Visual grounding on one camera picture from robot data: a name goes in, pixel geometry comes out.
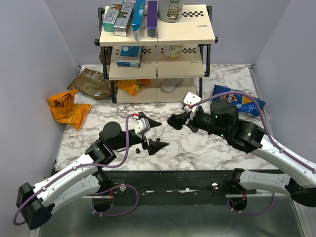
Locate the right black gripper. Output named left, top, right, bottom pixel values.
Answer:
left=176, top=106, right=229, bottom=139

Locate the black earbud charging case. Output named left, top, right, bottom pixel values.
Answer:
left=167, top=117, right=183, bottom=130

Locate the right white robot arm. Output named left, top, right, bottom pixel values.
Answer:
left=167, top=99, right=316, bottom=207

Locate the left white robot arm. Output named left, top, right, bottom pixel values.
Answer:
left=13, top=112, right=168, bottom=230

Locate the grey silver pouch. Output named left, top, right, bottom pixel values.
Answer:
left=159, top=78, right=183, bottom=93

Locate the orange snack bag on shelf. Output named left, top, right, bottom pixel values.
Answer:
left=117, top=79, right=151, bottom=96

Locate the beige three-tier shelf rack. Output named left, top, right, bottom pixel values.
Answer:
left=94, top=4, right=218, bottom=104

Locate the blue Doritos bag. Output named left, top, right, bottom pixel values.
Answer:
left=210, top=93, right=265, bottom=117

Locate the brown snack bag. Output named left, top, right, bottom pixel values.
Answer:
left=67, top=68, right=112, bottom=100

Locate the blue razor box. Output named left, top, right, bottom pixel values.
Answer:
left=117, top=46, right=143, bottom=68

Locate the orange Kettle chips bag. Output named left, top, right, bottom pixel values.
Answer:
left=48, top=89, right=92, bottom=130

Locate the brown item behind shelf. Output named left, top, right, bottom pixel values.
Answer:
left=99, top=47, right=112, bottom=65

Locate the blue tall box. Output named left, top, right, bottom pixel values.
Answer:
left=132, top=0, right=146, bottom=41

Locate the silver Rio box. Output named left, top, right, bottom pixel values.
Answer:
left=114, top=0, right=135, bottom=37

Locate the white cartoon mug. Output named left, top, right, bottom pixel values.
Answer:
left=158, top=0, right=184, bottom=23

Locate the purple box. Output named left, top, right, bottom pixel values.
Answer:
left=146, top=0, right=158, bottom=40

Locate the teal Rio box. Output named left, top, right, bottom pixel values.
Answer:
left=102, top=0, right=123, bottom=33

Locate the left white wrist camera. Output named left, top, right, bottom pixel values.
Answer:
left=133, top=118, right=150, bottom=136

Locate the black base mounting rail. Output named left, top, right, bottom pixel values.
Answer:
left=81, top=169, right=272, bottom=207

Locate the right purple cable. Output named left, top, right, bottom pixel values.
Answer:
left=187, top=91, right=316, bottom=215

